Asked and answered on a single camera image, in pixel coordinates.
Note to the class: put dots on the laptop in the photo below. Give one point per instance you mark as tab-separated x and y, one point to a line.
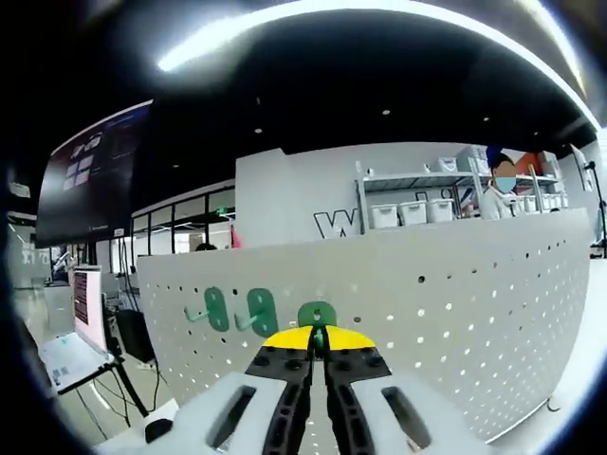
78	332

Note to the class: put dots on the white perforated mounting plate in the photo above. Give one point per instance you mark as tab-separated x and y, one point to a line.
450	294

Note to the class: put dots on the large wall screen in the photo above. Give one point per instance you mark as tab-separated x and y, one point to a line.
90	180

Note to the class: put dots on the metal shelf rack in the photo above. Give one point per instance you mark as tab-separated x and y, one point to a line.
427	179

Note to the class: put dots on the ceiling light strip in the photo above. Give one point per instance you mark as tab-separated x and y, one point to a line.
284	28

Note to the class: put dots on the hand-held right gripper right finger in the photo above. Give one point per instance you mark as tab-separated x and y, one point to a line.
360	379

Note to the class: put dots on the black box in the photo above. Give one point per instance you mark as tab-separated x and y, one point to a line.
135	336

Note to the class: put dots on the green hook assembly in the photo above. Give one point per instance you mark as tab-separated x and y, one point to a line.
215	310
315	314
260	313

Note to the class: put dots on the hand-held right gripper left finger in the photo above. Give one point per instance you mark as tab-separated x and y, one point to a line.
280	379

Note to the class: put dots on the pink hanging item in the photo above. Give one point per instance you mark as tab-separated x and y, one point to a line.
235	237

